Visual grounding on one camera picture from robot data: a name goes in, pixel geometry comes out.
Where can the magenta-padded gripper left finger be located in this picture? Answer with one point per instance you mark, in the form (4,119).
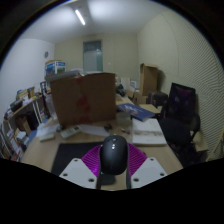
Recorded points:
(76,171)

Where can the black rectangular mouse pad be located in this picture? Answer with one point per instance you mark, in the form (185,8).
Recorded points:
(68,153)

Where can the round wall clock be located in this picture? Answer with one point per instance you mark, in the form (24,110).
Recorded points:
(46,54)

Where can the large brown cardboard box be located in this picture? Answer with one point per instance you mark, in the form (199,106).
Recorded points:
(83,100)

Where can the white open book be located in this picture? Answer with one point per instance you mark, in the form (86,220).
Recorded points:
(148,132)

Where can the white remote control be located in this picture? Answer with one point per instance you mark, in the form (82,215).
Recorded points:
(70,132)

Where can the cluttered shelf unit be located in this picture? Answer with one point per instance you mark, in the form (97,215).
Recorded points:
(20,123)

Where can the blue book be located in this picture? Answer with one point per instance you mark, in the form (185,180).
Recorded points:
(136,111)

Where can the black office chair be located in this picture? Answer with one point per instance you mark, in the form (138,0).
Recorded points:
(180,130)

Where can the ceiling tube light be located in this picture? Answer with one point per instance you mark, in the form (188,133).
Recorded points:
(80,17)

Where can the grey door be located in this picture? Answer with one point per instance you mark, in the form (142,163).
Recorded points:
(92,56)

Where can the tall open cardboard box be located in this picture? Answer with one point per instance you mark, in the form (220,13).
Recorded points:
(149,80)

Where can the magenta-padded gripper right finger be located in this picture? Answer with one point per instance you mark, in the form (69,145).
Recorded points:
(150,171)

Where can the black computer mouse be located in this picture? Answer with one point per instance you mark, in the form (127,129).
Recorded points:
(114,155)

